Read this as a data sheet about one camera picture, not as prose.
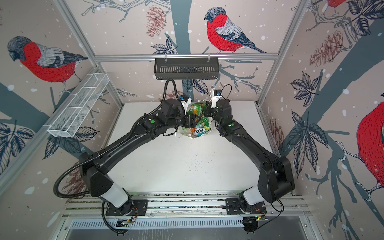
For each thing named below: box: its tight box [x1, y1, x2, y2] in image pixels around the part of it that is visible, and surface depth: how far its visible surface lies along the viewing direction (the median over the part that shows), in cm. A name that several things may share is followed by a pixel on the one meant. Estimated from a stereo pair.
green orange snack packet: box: [187, 103, 207, 116], surface depth 83 cm
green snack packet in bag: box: [201, 116, 210, 131], surface depth 85 cm
